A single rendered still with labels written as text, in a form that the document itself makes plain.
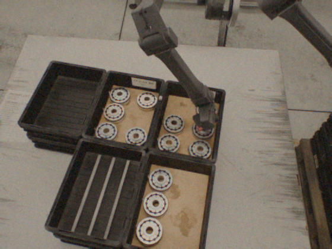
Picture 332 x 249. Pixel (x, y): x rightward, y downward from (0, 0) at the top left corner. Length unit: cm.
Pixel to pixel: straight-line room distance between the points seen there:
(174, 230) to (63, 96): 87
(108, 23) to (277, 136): 213
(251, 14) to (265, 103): 178
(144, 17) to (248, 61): 115
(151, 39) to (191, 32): 222
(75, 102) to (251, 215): 101
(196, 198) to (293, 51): 215
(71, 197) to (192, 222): 52
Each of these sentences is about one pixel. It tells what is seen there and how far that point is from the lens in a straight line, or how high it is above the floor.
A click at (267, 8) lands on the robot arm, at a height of 155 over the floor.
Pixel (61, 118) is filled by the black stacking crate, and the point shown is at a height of 83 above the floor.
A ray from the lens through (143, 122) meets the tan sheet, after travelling 155.
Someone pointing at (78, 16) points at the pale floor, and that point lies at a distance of 346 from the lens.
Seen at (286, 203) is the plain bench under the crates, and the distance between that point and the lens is 163.
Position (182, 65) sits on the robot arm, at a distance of 111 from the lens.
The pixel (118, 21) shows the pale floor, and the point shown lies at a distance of 334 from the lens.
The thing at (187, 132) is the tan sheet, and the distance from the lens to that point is 153.
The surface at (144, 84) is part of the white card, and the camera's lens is 162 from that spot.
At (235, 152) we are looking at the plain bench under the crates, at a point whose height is 70.
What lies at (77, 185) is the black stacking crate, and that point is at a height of 83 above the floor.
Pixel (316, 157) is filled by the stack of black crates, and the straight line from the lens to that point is 241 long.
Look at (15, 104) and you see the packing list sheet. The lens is 194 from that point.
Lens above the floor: 215
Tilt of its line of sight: 58 degrees down
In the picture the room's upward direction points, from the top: 1 degrees clockwise
